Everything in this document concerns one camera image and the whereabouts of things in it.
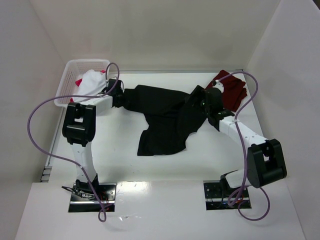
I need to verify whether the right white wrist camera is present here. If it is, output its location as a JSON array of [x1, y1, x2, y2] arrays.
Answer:
[[212, 79, 224, 93]]

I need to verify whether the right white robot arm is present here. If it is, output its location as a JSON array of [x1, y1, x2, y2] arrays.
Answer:
[[186, 85, 287, 190]]

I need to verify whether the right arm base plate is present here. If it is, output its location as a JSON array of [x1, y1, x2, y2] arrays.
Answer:
[[203, 181, 252, 211]]

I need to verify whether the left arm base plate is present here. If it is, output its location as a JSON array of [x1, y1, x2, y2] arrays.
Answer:
[[68, 183, 117, 213]]

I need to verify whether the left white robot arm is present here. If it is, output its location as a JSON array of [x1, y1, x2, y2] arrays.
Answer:
[[62, 79, 123, 197]]

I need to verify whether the pink red t shirt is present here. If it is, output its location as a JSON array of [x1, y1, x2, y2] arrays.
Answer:
[[75, 69, 106, 87]]

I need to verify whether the white plastic basket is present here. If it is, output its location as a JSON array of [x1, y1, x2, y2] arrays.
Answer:
[[54, 59, 110, 108]]

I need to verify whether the black t shirt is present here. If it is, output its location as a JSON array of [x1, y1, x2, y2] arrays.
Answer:
[[123, 85, 206, 156]]

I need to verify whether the white t shirt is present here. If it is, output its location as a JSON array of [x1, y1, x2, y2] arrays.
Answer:
[[73, 79, 107, 96]]

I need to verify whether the folded dark red t shirt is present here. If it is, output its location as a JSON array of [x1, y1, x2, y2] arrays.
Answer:
[[219, 75, 247, 112]]

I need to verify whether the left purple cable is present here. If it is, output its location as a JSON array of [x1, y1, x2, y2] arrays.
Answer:
[[26, 62, 120, 223]]

